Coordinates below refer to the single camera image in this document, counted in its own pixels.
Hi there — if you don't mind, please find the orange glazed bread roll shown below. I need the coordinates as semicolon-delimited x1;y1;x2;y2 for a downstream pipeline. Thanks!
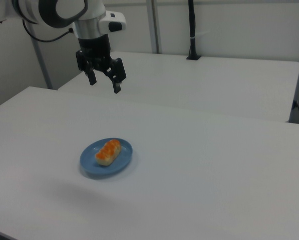
95;139;122;167

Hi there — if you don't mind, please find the black camera stand pole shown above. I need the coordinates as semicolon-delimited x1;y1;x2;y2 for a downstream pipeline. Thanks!
186;0;201;61

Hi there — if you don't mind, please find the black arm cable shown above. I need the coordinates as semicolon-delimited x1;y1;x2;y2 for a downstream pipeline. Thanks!
22;19;74;43

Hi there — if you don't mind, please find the grey slanted frame post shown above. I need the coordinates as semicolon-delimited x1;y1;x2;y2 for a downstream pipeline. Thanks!
30;34;54;90

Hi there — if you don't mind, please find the blue oval plate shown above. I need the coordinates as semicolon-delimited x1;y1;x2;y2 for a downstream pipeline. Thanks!
79;137;134;175

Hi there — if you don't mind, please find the grey wall partition post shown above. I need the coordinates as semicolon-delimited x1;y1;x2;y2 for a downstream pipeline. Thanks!
148;0;163;54

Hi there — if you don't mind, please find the white table behind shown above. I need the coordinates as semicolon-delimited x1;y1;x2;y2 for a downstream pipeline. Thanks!
57;51;299;123

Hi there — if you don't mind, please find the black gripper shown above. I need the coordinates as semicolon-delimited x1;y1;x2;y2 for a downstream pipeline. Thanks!
75;34;127;95

